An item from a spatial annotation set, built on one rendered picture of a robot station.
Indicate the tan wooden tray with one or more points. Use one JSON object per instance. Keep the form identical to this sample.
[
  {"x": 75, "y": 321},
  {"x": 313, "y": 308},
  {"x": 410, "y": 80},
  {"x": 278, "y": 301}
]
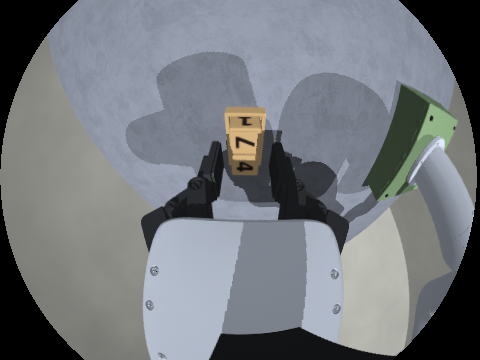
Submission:
[{"x": 245, "y": 111}]

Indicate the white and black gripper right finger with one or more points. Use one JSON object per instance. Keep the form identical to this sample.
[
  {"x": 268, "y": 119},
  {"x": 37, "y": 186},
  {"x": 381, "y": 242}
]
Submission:
[{"x": 295, "y": 201}]

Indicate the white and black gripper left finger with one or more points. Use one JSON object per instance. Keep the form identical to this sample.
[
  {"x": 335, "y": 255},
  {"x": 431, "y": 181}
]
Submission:
[{"x": 191, "y": 202}]

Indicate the tan wooden number cube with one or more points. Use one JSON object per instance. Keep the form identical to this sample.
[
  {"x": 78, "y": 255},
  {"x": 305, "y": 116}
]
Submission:
[
  {"x": 245, "y": 134},
  {"x": 244, "y": 164}
]

